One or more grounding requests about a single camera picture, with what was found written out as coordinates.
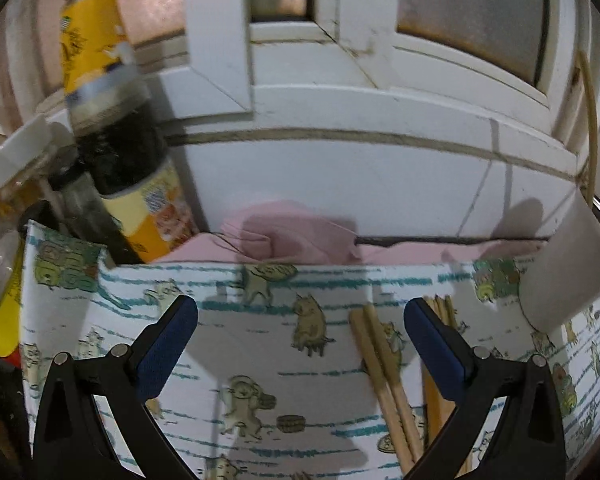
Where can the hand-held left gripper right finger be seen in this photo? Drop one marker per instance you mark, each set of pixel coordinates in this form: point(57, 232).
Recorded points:
point(437, 347)

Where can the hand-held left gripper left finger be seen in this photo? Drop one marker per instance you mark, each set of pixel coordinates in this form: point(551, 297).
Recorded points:
point(164, 347)

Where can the white cup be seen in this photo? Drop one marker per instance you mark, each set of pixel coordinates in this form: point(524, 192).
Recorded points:
point(560, 270)

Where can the cat printed cloth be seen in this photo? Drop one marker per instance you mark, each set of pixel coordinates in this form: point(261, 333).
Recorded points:
point(260, 360)

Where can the dark glass bottle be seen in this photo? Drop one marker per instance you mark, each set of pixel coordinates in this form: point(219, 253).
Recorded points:
point(87, 210)

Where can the pink cloth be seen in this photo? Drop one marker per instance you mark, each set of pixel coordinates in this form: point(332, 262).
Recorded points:
point(300, 240)

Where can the large yellow label sauce bottle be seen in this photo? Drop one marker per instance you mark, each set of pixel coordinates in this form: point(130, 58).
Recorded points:
point(117, 125)

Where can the glass jar white lid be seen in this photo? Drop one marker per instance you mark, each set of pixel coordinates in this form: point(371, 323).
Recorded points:
point(17, 152)

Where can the white window frame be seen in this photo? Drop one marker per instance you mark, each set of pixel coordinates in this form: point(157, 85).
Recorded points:
point(305, 90)

